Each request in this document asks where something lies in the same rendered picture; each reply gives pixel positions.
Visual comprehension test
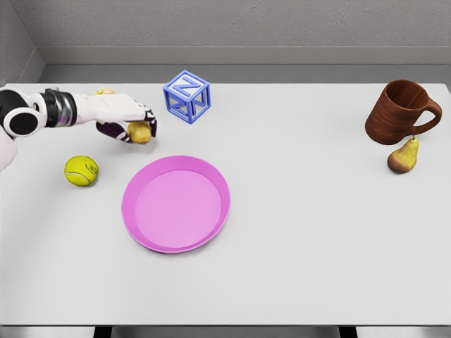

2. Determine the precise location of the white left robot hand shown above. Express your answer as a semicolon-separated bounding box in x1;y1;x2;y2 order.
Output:
92;92;158;144

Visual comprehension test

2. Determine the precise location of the yellow lemon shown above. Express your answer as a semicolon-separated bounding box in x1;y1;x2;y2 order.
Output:
126;120;153;145

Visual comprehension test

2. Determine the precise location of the pink round plate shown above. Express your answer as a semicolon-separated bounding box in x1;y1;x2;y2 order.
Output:
121;155;231;254

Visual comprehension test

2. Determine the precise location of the blue letter block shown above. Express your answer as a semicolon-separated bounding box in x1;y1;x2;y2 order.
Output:
162;69;211;125

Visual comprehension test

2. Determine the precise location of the yellow-green tennis ball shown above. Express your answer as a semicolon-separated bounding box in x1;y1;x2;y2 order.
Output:
63;155;99;187

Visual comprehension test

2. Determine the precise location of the brown wooden mug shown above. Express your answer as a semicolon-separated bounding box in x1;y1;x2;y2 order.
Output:
364;79;443;146

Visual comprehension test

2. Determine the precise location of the brown-yellow pear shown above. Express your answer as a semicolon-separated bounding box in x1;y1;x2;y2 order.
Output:
387;135;420;174

